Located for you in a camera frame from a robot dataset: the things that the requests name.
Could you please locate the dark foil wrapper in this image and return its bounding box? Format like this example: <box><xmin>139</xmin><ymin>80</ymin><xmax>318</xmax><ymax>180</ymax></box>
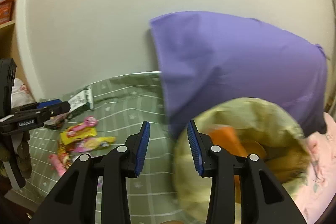
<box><xmin>44</xmin><ymin>113</ymin><xmax>68</xmax><ymax>130</ymax></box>

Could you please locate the green white milk carton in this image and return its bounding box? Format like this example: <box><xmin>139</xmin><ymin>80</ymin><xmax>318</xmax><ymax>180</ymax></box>
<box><xmin>67</xmin><ymin>85</ymin><xmax>94</xmax><ymax>120</ymax></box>

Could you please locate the pink lollipop shaped wrapper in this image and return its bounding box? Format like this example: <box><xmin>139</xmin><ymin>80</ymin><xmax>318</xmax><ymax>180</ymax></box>
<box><xmin>67</xmin><ymin>116</ymin><xmax>98</xmax><ymax>136</ymax></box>

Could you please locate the red snack packet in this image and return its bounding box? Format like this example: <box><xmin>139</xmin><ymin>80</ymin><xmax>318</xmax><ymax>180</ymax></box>
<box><xmin>58</xmin><ymin>141</ymin><xmax>71</xmax><ymax>168</ymax></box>

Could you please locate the pink candy wrapper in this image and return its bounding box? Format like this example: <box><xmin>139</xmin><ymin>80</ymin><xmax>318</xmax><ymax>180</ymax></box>
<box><xmin>73</xmin><ymin>136</ymin><xmax>116</xmax><ymax>153</ymax></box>

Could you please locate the orange clear bread bag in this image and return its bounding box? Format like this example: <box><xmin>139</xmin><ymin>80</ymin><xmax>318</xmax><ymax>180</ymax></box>
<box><xmin>208</xmin><ymin>126</ymin><xmax>249</xmax><ymax>188</ymax></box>

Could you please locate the yellow snack wrapper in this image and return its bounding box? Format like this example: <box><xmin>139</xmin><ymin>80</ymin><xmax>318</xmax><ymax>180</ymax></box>
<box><xmin>60</xmin><ymin>127</ymin><xmax>97</xmax><ymax>145</ymax></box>

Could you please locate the yellow-bagged trash bin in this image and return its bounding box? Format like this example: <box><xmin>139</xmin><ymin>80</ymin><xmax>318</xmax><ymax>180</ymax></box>
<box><xmin>173</xmin><ymin>98</ymin><xmax>310</xmax><ymax>223</ymax></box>

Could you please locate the white plastic bag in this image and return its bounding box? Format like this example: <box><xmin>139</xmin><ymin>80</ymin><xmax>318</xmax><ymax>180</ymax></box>
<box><xmin>11</xmin><ymin>78</ymin><xmax>35</xmax><ymax>109</ymax></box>

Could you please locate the pink caterpillar toy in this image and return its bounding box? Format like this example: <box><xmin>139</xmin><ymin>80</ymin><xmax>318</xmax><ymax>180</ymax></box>
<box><xmin>49</xmin><ymin>154</ymin><xmax>68</xmax><ymax>177</ymax></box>

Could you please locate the pink floral bedsheet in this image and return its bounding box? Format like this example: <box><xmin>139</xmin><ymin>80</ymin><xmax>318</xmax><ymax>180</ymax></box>
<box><xmin>294</xmin><ymin>113</ymin><xmax>335</xmax><ymax>223</ymax></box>

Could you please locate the wooden shelf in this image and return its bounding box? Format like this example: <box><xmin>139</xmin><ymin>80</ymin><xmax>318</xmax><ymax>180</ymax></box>
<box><xmin>1</xmin><ymin>0</ymin><xmax>19</xmax><ymax>62</ymax></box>

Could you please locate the green checked tablecloth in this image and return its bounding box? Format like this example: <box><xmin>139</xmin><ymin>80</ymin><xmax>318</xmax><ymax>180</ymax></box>
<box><xmin>32</xmin><ymin>72</ymin><xmax>195</xmax><ymax>223</ymax></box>

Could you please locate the purple pillow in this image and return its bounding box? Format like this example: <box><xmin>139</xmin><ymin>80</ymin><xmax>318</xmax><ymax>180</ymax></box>
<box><xmin>150</xmin><ymin>11</ymin><xmax>327</xmax><ymax>136</ymax></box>

